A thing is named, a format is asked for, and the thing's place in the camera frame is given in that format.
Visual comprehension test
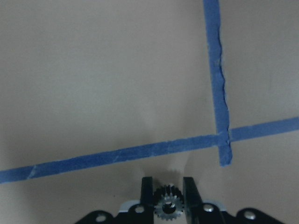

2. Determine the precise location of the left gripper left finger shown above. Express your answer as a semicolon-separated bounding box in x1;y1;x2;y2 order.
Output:
140;177;154;224

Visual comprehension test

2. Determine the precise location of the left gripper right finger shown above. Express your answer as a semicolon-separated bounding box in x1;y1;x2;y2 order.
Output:
183;177;204;224

